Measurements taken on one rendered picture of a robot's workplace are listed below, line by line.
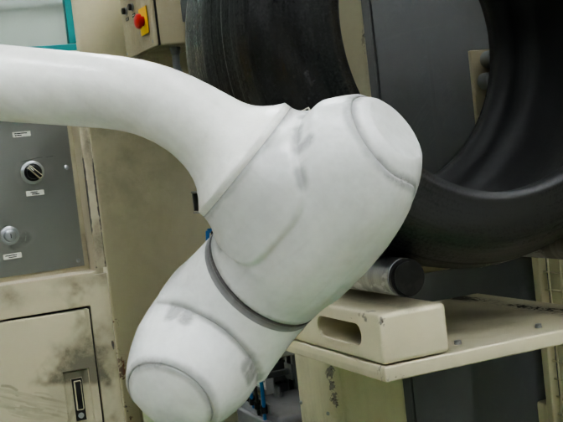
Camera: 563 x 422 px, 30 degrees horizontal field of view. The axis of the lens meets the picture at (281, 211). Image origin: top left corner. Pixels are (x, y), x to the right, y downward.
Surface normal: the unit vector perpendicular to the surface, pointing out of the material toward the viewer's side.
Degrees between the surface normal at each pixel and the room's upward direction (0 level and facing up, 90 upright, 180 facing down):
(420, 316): 90
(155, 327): 44
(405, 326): 90
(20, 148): 90
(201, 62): 92
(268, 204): 100
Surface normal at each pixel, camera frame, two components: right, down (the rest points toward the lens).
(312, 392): -0.91, 0.12
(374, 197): 0.26, 0.37
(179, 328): -0.18, -0.61
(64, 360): 0.39, 0.00
